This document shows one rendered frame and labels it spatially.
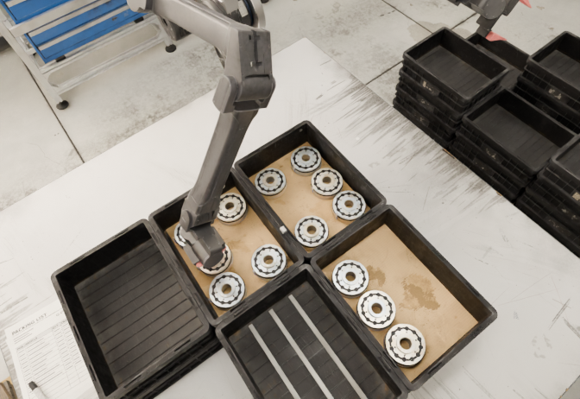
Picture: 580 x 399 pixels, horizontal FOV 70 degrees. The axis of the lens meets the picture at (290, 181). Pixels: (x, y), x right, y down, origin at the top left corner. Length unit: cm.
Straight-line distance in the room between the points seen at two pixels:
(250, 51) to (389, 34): 246
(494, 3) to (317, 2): 236
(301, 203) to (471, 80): 122
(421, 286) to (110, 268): 92
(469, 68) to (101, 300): 190
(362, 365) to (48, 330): 97
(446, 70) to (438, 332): 140
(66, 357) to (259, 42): 112
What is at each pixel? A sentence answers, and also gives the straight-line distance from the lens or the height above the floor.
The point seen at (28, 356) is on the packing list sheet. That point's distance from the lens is 159.
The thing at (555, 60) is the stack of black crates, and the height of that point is 49.
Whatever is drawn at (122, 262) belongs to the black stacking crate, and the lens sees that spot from 139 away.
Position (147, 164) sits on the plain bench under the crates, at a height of 70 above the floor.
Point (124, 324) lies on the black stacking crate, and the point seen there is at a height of 83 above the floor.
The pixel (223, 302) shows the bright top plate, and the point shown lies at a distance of 122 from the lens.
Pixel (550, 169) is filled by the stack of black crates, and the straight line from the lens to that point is 198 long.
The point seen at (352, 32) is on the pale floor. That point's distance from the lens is 318.
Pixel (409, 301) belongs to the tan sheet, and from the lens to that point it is 124.
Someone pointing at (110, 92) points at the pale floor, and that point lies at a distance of 311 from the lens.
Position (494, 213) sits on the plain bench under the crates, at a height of 70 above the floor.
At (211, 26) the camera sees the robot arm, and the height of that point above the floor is 150.
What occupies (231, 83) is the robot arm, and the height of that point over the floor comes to 148.
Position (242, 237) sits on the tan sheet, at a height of 83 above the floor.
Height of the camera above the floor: 201
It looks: 59 degrees down
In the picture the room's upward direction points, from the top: 7 degrees counter-clockwise
